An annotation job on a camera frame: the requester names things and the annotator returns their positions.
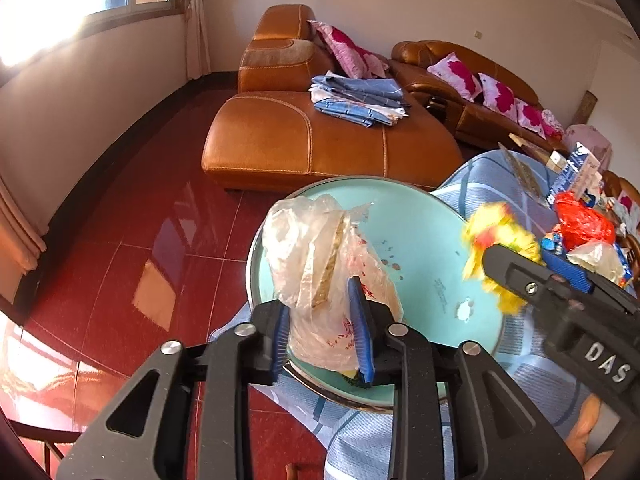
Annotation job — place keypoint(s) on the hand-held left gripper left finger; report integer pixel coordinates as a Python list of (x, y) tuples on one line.
[(280, 342)]

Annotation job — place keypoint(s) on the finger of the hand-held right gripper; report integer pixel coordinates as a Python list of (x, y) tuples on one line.
[(510, 267), (567, 271)]

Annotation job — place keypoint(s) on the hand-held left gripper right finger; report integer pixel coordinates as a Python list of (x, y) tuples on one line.
[(359, 330)]

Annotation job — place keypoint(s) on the clear yellowish wrapper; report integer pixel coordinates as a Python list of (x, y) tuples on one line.
[(597, 260)]

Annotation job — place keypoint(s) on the yellow crinkled wrapper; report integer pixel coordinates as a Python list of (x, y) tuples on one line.
[(492, 230)]

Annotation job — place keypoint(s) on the red plastic bag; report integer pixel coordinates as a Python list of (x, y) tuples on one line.
[(585, 220)]

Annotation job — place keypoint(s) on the white red-print plastic bag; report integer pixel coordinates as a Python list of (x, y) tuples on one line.
[(370, 270)]

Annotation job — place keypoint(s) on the clear plastic bag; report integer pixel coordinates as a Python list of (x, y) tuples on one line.
[(305, 240)]

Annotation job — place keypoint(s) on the person's right hand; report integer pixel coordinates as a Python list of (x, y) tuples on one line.
[(590, 425)]

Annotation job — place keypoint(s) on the blue foil wrapper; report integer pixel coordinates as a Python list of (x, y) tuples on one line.
[(554, 244)]

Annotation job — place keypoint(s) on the clear yellowish flat packet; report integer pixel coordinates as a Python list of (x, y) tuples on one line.
[(536, 185), (512, 162)]

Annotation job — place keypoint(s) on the blue plaid tablecloth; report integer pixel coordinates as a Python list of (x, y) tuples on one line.
[(500, 180)]

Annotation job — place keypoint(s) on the blue drink carton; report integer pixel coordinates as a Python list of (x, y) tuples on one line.
[(565, 180)]

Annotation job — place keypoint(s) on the brown armchair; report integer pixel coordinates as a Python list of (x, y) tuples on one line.
[(622, 195)]

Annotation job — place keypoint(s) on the tall white carton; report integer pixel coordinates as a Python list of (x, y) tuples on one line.
[(592, 172)]

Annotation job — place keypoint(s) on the small white box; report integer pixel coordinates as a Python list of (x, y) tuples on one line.
[(556, 161)]

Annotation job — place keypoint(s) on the pink cloth covered chair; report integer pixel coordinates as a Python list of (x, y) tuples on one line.
[(590, 145)]

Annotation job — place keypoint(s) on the round pink cushion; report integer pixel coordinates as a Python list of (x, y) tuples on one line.
[(552, 124)]

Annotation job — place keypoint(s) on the rolled bamboo mat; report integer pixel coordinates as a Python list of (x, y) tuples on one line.
[(587, 109)]

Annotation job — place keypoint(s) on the black sofa console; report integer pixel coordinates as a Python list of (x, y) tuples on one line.
[(436, 110)]

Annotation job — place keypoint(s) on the brown leather chaise sofa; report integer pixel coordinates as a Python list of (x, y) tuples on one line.
[(280, 140)]

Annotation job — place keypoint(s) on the folded blue white bedsheets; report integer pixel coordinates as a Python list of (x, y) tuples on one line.
[(355, 97)]

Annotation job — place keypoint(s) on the large pink floral pillow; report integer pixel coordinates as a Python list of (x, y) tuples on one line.
[(345, 45)]

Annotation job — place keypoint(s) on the beige curtain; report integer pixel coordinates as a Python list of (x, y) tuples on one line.
[(20, 230), (197, 20)]

